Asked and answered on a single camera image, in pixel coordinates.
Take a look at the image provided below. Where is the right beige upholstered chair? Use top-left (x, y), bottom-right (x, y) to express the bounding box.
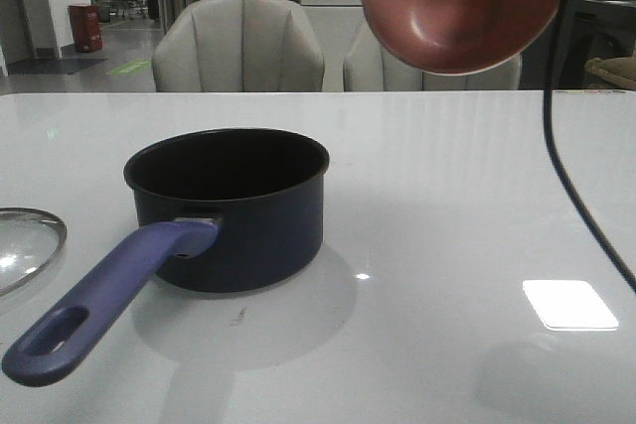
top-left (343, 21), bottom-right (523, 92)

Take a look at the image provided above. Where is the pink plastic bowl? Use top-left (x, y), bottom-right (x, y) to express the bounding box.
top-left (362, 0), bottom-right (561, 75)

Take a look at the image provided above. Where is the glass lid blue knob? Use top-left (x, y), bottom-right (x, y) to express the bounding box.
top-left (1, 208), bottom-right (68, 296)

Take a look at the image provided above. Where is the black cable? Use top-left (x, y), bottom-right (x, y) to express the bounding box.
top-left (542, 0), bottom-right (636, 294)

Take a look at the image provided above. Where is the dark blue saucepan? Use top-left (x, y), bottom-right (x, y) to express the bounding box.
top-left (2, 128), bottom-right (329, 387)

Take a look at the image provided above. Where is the left beige upholstered chair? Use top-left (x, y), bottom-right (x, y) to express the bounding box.
top-left (151, 0), bottom-right (325, 92)

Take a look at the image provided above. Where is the dark washing machine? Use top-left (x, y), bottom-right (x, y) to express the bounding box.
top-left (558, 0), bottom-right (635, 89)

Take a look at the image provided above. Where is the beige upholstered chair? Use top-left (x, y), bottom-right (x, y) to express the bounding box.
top-left (151, 0), bottom-right (325, 92)
top-left (343, 21), bottom-right (523, 92)

